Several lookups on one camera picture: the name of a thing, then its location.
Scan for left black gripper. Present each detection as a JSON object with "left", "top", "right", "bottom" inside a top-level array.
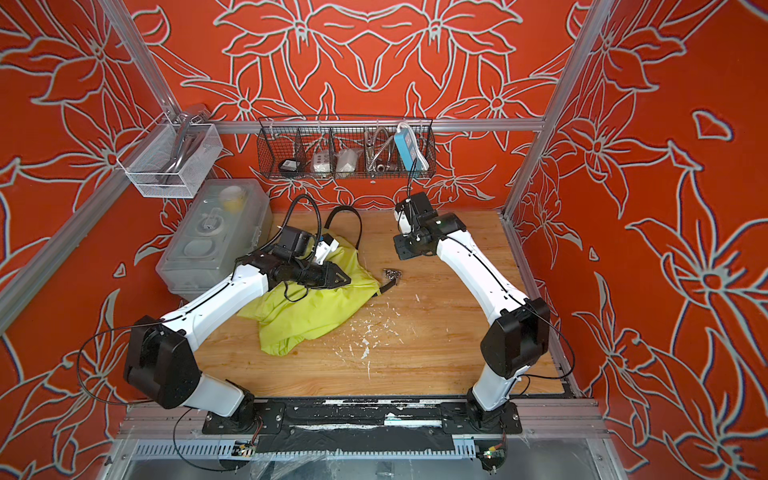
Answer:
[{"left": 292, "top": 260, "right": 353, "bottom": 290}]

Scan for lime green trousers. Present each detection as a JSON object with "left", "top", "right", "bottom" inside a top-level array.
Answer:
[{"left": 237, "top": 237, "right": 381, "bottom": 357}]

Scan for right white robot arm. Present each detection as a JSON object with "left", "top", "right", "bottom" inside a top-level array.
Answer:
[{"left": 394, "top": 212, "right": 550, "bottom": 412}]

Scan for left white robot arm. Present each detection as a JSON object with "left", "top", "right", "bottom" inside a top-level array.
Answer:
[{"left": 123, "top": 227, "right": 351, "bottom": 423}]

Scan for metal tongs in basket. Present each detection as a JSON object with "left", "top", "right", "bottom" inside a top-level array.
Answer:
[{"left": 364, "top": 127, "right": 394, "bottom": 174}]

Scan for white plastic adapter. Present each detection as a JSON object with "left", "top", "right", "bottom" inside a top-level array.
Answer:
[{"left": 336, "top": 148, "right": 360, "bottom": 178}]

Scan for yellow tape roll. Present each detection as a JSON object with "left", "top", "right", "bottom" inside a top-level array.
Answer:
[{"left": 219, "top": 185, "right": 247, "bottom": 213}]

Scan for translucent plastic storage box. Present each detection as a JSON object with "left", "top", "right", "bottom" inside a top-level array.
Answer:
[{"left": 156, "top": 179, "right": 273, "bottom": 301}]

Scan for metal tool in bin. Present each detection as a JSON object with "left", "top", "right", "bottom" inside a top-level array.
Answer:
[{"left": 160, "top": 103, "right": 211, "bottom": 184}]

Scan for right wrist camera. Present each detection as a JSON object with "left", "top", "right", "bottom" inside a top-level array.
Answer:
[{"left": 394, "top": 192, "right": 437, "bottom": 235}]

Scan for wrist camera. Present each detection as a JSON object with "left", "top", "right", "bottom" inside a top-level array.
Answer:
[
  {"left": 394, "top": 192, "right": 437, "bottom": 235},
  {"left": 313, "top": 235, "right": 339, "bottom": 265}
]

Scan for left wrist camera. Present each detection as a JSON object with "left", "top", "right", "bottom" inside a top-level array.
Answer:
[{"left": 313, "top": 235, "right": 339, "bottom": 265}]

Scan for black wire wall basket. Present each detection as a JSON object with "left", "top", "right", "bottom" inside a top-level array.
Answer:
[{"left": 256, "top": 114, "right": 437, "bottom": 180}]

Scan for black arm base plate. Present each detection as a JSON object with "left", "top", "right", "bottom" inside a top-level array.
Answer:
[{"left": 202, "top": 396, "right": 522, "bottom": 435}]

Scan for clear plastic wall bin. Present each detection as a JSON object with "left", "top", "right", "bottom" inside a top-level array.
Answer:
[{"left": 118, "top": 121, "right": 223, "bottom": 199}]

